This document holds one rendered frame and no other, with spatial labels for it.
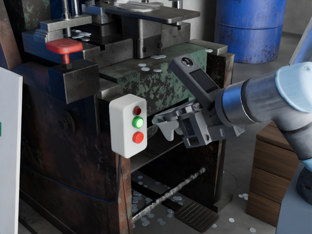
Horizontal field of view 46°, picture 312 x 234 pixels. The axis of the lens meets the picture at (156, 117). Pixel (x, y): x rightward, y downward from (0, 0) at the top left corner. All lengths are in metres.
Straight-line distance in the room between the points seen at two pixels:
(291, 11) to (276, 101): 3.90
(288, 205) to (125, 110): 0.41
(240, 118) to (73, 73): 0.38
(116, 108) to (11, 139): 0.52
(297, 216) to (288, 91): 0.37
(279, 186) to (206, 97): 0.77
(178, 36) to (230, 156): 0.81
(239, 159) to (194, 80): 1.19
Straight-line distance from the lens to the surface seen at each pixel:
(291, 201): 0.86
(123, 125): 0.82
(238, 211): 1.51
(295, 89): 0.56
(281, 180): 1.35
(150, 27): 1.06
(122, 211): 1.03
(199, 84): 0.66
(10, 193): 1.35
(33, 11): 1.24
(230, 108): 0.61
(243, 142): 1.97
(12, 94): 1.22
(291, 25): 4.47
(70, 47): 0.78
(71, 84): 0.81
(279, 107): 0.58
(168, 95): 1.09
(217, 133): 0.67
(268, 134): 1.32
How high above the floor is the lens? 0.96
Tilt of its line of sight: 26 degrees down
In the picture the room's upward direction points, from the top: straight up
